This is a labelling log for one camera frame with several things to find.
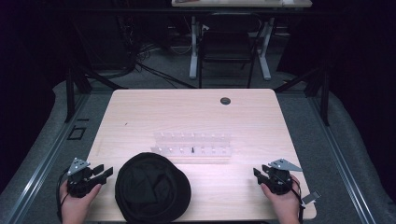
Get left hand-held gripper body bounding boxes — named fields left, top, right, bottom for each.
left=66, top=157, right=98, bottom=199

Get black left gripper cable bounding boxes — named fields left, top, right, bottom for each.
left=56, top=168, right=71, bottom=222

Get black metal frame stand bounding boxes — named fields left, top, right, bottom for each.
left=64, top=62, right=129, bottom=123
left=273, top=63, right=332, bottom=127

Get black chair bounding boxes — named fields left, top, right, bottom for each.
left=197, top=12, right=263, bottom=90

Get black bucket hat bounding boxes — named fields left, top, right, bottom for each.
left=114, top=151, right=192, bottom=224

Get grey metal floor rail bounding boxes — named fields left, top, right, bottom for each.
left=5, top=92, right=92, bottom=224
left=309, top=95, right=378, bottom=224

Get person's right hand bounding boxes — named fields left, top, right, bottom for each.
left=260, top=175, right=302, bottom=224

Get white-legged desk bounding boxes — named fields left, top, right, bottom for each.
left=171, top=0, right=314, bottom=82

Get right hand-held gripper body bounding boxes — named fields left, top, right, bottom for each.
left=265, top=158, right=304, bottom=196

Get grey cable tag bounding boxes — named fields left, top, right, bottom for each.
left=301, top=189, right=321, bottom=205

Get clear acrylic peg rack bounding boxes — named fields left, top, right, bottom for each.
left=150, top=132, right=233, bottom=159

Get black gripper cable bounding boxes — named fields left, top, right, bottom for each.
left=56, top=168, right=71, bottom=222
left=290, top=178, right=305, bottom=224

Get person's left hand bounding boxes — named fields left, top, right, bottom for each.
left=59, top=181, right=103, bottom=224

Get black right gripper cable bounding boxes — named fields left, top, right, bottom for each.
left=290, top=178, right=305, bottom=224

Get black floor cables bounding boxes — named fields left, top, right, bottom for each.
left=92, top=40, right=198, bottom=91

